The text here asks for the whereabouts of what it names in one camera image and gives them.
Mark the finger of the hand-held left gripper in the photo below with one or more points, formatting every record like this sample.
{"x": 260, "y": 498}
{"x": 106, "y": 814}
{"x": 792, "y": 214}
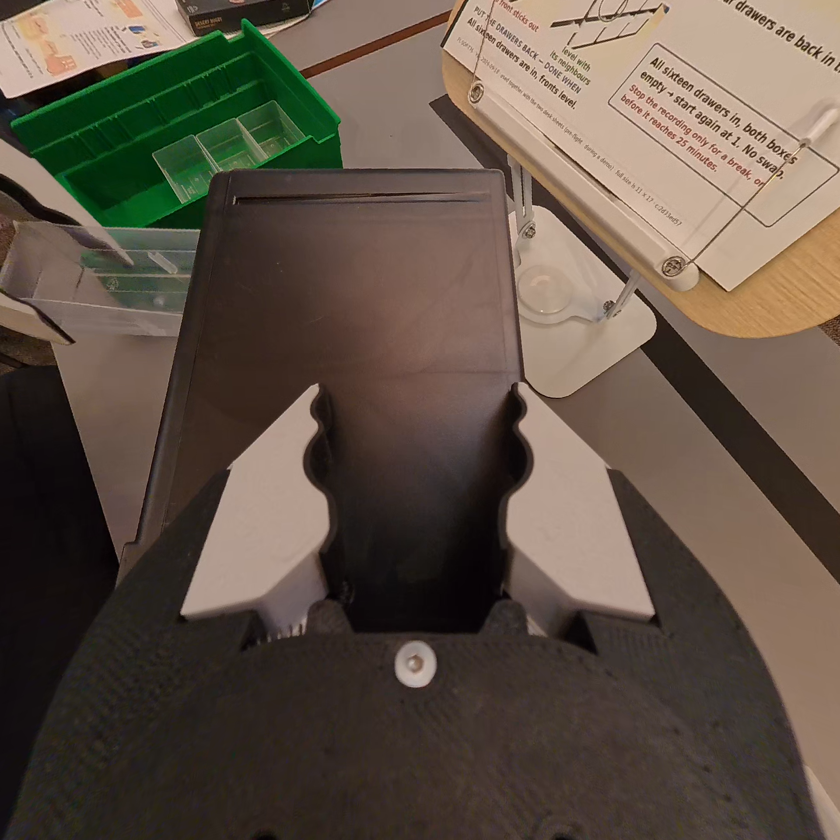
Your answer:
{"x": 19, "y": 312}
{"x": 39, "y": 177}

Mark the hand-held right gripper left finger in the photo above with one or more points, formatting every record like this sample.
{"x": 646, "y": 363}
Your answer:
{"x": 262, "y": 538}

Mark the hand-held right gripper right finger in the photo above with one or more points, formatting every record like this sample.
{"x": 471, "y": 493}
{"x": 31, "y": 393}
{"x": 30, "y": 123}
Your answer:
{"x": 577, "y": 538}

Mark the green plastic bin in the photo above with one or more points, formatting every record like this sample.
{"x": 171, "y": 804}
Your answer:
{"x": 98, "y": 157}

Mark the black drawer cabinet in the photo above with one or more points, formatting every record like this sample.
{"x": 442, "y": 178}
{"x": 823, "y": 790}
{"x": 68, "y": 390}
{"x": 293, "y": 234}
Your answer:
{"x": 361, "y": 295}

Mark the folded paper leaflet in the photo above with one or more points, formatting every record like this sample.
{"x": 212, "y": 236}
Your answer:
{"x": 65, "y": 46}

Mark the person's black clothing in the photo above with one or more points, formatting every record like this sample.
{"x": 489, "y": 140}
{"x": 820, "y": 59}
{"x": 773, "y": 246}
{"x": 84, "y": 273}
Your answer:
{"x": 46, "y": 558}

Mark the small black carton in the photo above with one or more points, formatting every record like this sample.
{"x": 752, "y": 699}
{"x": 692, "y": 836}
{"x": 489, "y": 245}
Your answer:
{"x": 243, "y": 13}

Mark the instruction sheet on stand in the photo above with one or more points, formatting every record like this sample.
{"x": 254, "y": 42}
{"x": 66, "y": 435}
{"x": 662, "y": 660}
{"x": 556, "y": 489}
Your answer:
{"x": 754, "y": 302}

